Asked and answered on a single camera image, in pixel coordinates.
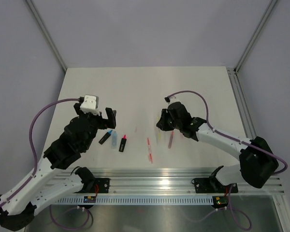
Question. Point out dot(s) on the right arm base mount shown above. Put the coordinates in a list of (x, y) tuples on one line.
[(208, 186)]

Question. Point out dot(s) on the black blue highlighter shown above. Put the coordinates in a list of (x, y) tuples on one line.
[(105, 137)]

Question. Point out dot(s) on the aluminium frame post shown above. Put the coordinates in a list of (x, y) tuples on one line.
[(45, 33), (262, 23)]

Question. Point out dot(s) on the black pink highlighter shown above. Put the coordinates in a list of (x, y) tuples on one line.
[(122, 143)]

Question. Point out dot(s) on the aluminium mounting rail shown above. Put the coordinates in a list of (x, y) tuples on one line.
[(165, 181)]

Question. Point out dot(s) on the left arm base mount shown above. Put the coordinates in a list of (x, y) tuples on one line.
[(100, 186)]

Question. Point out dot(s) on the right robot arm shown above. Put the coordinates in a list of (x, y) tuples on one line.
[(255, 166)]

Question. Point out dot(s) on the aluminium side rail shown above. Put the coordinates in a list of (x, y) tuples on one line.
[(241, 103)]

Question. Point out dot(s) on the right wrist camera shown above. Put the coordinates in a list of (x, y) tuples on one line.
[(171, 99)]

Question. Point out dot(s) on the thin red pen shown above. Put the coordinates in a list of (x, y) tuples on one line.
[(149, 150)]

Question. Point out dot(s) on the light blue highlighter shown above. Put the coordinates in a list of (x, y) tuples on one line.
[(114, 139)]

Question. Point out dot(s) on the aluminium frame post right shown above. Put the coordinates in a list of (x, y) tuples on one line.
[(262, 23)]

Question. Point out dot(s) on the grey purple marker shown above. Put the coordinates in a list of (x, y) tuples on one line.
[(171, 140)]

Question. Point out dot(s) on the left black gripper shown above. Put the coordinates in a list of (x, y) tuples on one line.
[(110, 114)]

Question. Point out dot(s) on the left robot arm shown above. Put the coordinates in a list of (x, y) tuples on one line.
[(20, 205)]

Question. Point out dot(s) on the aluminium frame post left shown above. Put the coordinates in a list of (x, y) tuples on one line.
[(45, 33)]

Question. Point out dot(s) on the white slotted cable duct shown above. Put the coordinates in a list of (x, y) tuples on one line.
[(136, 200)]

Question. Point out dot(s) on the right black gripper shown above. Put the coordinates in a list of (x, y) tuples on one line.
[(162, 124)]

